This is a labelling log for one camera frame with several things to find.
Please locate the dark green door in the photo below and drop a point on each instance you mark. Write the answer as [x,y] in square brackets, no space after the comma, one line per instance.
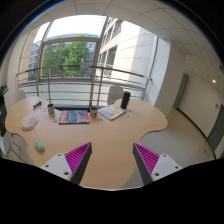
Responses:
[180,91]

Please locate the blue stapler box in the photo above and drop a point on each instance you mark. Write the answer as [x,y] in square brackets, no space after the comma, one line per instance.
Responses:
[37,104]

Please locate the light blue yellow book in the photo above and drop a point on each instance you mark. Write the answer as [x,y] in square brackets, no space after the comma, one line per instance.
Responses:
[111,111]

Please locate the white chair far left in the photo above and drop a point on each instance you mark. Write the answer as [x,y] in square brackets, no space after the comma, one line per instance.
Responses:
[18,96]

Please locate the metal balcony railing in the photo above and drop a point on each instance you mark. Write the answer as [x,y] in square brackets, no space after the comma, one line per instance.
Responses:
[80,85]

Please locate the patterned mug left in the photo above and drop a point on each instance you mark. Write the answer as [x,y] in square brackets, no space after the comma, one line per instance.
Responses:
[50,108]

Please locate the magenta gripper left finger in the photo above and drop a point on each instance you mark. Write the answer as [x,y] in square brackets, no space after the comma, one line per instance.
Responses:
[70,166]

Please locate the mint green computer mouse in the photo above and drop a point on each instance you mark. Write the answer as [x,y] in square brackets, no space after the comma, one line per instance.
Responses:
[39,146]

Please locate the white chair near left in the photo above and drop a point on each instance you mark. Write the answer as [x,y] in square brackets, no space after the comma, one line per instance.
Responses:
[12,146]

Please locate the black cylindrical bottle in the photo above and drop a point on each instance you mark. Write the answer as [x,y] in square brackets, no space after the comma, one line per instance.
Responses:
[125,99]

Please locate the white chair behind table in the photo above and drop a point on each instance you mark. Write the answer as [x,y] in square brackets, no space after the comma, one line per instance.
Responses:
[115,93]

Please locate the white mug with plant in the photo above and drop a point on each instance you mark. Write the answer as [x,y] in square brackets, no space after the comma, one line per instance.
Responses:
[93,111]

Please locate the red and blue book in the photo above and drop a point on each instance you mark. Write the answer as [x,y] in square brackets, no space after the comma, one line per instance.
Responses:
[74,117]

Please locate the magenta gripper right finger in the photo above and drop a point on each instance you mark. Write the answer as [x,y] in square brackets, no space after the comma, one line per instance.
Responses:
[153,166]

